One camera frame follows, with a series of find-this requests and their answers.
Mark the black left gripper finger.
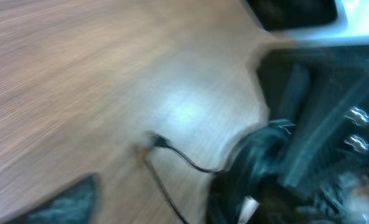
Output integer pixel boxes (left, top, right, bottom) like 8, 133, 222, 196
3, 174, 99, 224

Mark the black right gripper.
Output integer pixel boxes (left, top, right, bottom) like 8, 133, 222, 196
255, 45, 369, 224

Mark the thick black USB cable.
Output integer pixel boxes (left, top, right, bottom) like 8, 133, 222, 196
204, 119, 297, 224

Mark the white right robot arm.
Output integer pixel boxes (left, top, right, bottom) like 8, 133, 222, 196
207, 1, 369, 223

